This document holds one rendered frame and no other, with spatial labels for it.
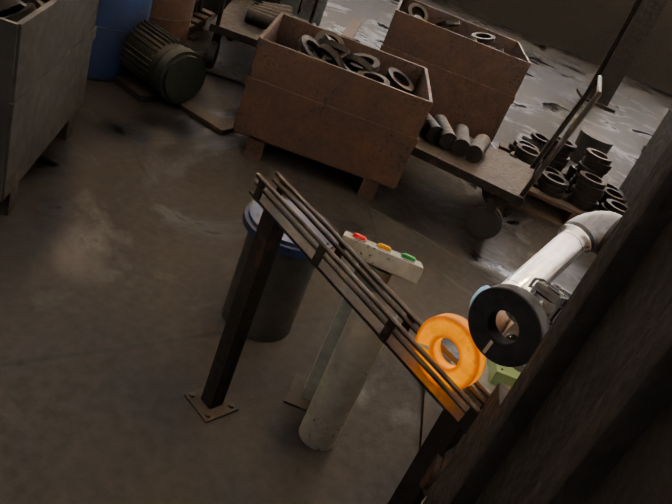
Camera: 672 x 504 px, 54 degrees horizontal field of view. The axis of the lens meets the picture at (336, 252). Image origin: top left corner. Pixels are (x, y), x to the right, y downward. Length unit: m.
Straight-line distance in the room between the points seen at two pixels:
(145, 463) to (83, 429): 0.19
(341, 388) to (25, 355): 0.91
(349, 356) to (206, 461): 0.49
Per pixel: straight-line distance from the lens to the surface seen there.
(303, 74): 3.41
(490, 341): 1.30
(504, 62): 4.97
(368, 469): 2.09
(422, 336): 1.40
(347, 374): 1.85
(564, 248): 1.72
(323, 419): 1.97
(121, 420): 1.97
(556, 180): 4.62
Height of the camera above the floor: 1.45
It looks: 29 degrees down
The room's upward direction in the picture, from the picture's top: 22 degrees clockwise
